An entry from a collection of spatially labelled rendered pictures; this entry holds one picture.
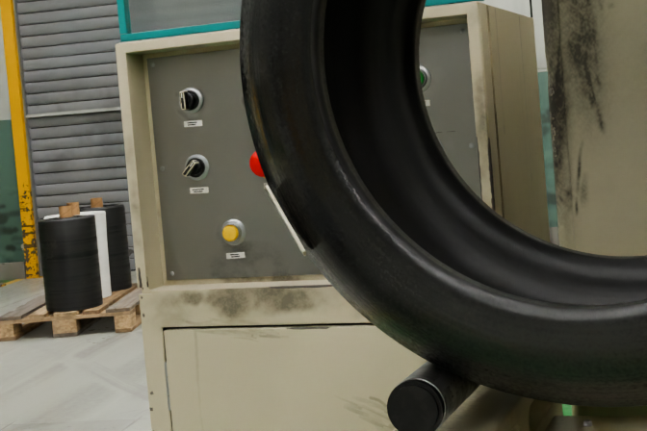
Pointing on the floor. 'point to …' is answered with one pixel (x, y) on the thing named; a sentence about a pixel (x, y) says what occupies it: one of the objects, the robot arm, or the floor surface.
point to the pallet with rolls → (81, 274)
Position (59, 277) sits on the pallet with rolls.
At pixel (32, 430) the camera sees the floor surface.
